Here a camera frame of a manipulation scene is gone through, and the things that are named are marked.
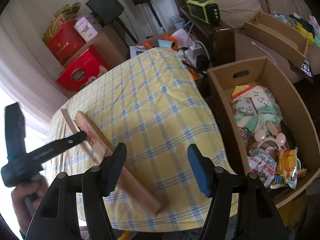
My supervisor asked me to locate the gold paper bag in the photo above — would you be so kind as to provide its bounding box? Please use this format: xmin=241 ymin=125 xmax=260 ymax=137
xmin=42 ymin=2 xmax=81 ymax=44

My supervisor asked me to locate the red gift bag upper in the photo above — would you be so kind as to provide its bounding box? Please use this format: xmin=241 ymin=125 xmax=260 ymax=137
xmin=46 ymin=20 xmax=86 ymax=65

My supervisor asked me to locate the painted folding paper fan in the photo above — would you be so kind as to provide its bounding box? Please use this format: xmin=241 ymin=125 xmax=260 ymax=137
xmin=230 ymin=85 xmax=283 ymax=134

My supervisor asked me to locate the white curtain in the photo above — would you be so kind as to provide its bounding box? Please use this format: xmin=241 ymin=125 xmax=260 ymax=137
xmin=1 ymin=5 xmax=68 ymax=125

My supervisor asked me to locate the pink small box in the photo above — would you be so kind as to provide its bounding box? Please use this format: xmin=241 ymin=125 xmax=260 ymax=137
xmin=74 ymin=15 xmax=103 ymax=42

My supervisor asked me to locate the black speaker left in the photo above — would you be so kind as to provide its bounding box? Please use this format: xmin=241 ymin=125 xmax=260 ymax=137
xmin=86 ymin=0 xmax=124 ymax=25

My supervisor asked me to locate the person left hand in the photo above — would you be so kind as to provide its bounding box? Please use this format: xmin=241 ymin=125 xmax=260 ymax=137
xmin=11 ymin=175 xmax=49 ymax=235

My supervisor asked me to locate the brown sofa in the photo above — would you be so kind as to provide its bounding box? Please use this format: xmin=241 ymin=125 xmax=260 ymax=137
xmin=175 ymin=0 xmax=319 ymax=66

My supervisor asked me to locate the pink mouse-ear handheld fan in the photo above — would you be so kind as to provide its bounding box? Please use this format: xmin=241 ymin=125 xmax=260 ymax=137
xmin=254 ymin=129 xmax=286 ymax=157

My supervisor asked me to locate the grey white snack bag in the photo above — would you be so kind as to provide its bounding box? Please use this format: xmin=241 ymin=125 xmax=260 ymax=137
xmin=248 ymin=148 xmax=277 ymax=188

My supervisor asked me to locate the large open cardboard box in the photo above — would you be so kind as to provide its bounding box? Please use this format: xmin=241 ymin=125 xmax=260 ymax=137
xmin=208 ymin=57 xmax=319 ymax=208

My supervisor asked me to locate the wooden folding fan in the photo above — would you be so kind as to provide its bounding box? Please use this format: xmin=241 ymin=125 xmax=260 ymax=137
xmin=60 ymin=108 xmax=162 ymax=215

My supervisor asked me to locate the red gift box lower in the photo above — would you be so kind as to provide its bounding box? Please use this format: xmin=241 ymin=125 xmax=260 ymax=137
xmin=56 ymin=46 xmax=111 ymax=92

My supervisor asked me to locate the yellow plastic bag on sofa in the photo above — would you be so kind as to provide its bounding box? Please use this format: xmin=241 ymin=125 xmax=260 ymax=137
xmin=295 ymin=21 xmax=314 ymax=45

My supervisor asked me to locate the white charging cable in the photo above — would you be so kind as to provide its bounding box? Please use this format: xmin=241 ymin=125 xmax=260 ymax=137
xmin=251 ymin=41 xmax=278 ymax=66

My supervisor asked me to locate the brown cardboard box by wall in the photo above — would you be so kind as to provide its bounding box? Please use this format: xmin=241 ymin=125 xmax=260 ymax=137
xmin=63 ymin=24 xmax=128 ymax=68

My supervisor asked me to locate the yellow checkered tablecloth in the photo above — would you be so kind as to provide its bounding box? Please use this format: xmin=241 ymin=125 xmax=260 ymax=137
xmin=47 ymin=47 xmax=238 ymax=233

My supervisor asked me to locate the shallow cardboard tray on sofa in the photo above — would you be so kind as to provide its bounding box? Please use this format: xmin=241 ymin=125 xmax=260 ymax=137
xmin=244 ymin=11 xmax=309 ymax=68

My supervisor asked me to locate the orange snack bag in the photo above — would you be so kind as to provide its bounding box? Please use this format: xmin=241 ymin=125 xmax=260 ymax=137
xmin=270 ymin=148 xmax=298 ymax=189

